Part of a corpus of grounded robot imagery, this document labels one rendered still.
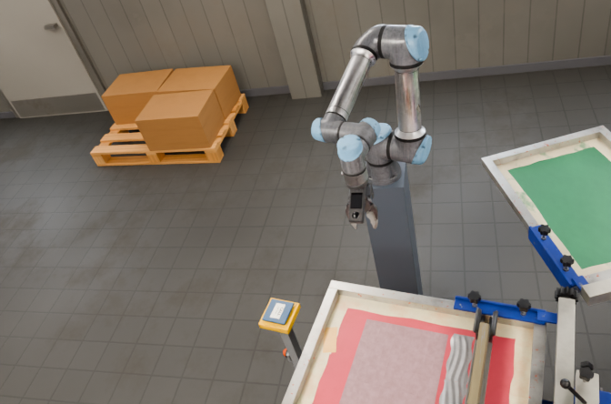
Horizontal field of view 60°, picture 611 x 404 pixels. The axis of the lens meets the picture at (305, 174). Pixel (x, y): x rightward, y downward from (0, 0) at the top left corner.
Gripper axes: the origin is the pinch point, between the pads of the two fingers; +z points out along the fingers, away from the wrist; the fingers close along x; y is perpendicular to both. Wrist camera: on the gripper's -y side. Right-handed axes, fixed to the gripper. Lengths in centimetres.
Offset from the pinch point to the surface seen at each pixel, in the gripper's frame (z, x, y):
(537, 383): 37, -52, -32
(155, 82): 87, 242, 272
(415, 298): 36.9, -13.5, -1.5
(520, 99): 136, -80, 272
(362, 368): 40.3, 3.8, -28.9
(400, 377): 40, -10, -31
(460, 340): 40, -29, -16
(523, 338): 40, -50, -14
